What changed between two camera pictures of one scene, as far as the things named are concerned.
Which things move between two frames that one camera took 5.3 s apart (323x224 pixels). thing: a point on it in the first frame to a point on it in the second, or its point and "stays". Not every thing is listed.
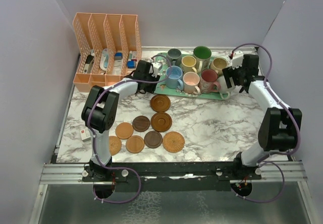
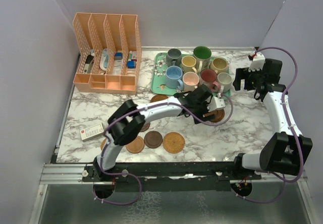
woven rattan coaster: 173,142 stays
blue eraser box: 118,56 stays
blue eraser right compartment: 131,64 stays
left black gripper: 151,88 to 200,115
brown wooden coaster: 161,122 to 219,115
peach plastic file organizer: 108,47 stays
